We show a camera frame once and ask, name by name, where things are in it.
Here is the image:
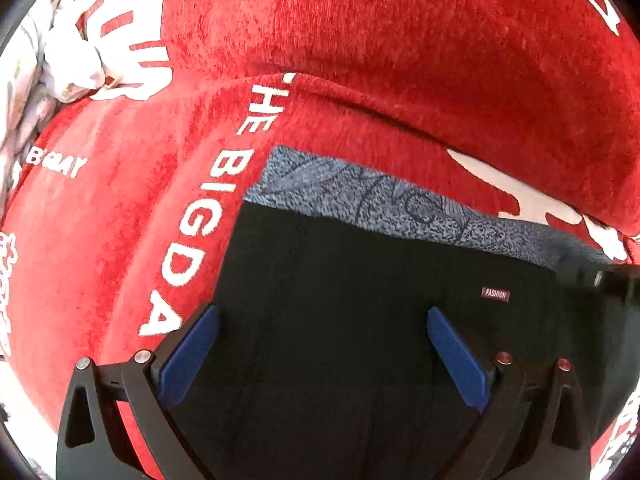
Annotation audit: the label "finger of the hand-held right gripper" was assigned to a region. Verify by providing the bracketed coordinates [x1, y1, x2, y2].
[556, 264, 640, 306]

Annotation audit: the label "white floral cloth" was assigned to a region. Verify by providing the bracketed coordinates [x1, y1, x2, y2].
[0, 0, 109, 211]

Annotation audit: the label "black pants with blue-grey waistband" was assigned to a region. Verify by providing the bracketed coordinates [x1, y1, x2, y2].
[167, 145, 640, 480]

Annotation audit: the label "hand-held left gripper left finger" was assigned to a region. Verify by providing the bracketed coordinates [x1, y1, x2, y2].
[55, 304, 221, 480]

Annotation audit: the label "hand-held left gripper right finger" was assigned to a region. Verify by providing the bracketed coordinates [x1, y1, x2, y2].
[426, 307, 594, 480]

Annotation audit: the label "red printed blanket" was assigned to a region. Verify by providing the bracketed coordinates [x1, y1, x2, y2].
[0, 0, 640, 480]

